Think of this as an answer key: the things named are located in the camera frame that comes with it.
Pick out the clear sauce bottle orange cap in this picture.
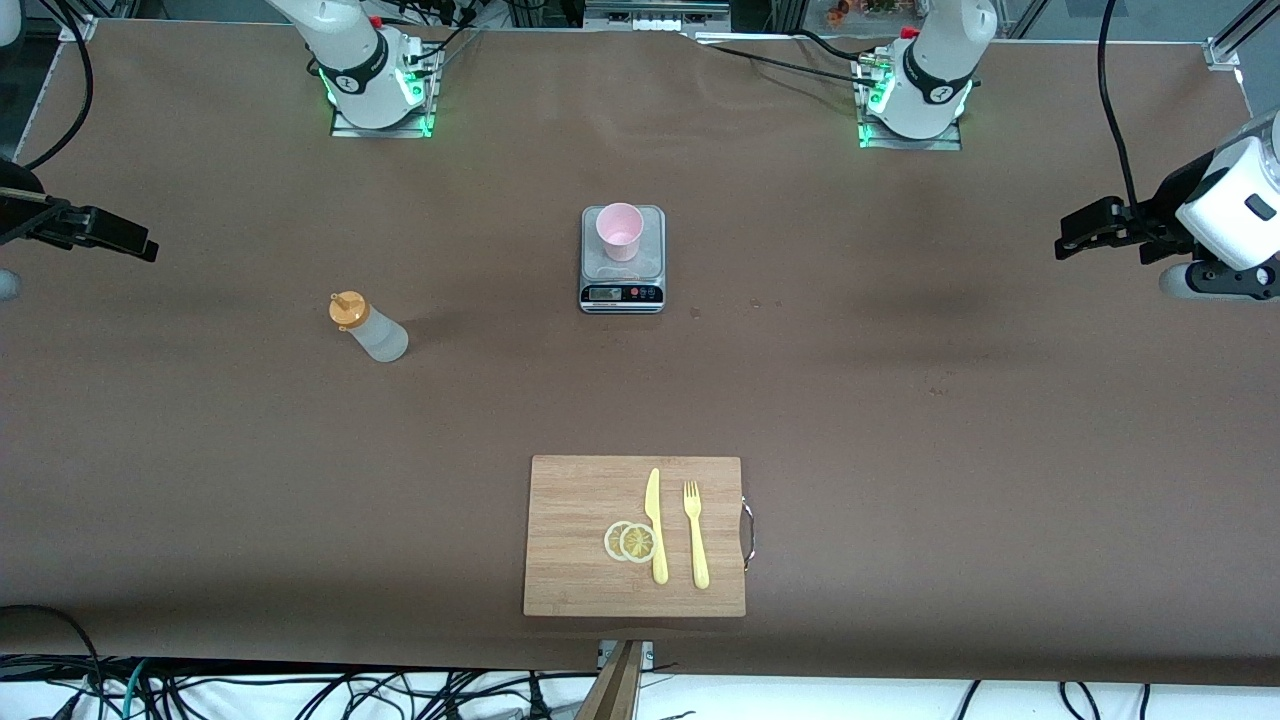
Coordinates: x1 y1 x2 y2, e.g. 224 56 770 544
328 290 410 363

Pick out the pink plastic cup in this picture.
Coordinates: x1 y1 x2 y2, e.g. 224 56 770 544
596 202 645 263

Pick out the silver digital kitchen scale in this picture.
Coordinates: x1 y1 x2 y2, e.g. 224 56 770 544
579 205 667 315

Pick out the white power strip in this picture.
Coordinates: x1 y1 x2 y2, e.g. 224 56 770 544
585 0 731 33

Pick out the yellow plastic fork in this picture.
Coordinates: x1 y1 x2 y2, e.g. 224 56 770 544
682 480 711 590

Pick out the yellow plastic knife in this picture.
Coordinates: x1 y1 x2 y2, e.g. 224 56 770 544
644 467 669 586

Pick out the wooden cutting board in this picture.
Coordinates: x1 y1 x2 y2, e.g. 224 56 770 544
523 455 747 618

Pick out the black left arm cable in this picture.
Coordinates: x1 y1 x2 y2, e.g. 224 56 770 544
1097 0 1146 209

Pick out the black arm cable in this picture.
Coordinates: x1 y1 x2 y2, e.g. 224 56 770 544
20 0 94 171
1097 0 1146 209

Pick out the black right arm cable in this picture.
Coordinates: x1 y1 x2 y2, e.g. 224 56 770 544
20 0 94 171

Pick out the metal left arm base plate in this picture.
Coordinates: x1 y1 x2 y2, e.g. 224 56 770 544
855 55 963 151

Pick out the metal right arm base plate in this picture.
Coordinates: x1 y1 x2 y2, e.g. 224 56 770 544
330 45 441 139

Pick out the teal cable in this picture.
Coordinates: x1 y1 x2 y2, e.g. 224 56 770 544
118 658 151 720

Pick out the metal bracket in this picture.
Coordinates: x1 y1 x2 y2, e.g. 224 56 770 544
597 640 656 673

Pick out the wooden post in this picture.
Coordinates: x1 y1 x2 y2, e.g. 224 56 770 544
575 640 646 720

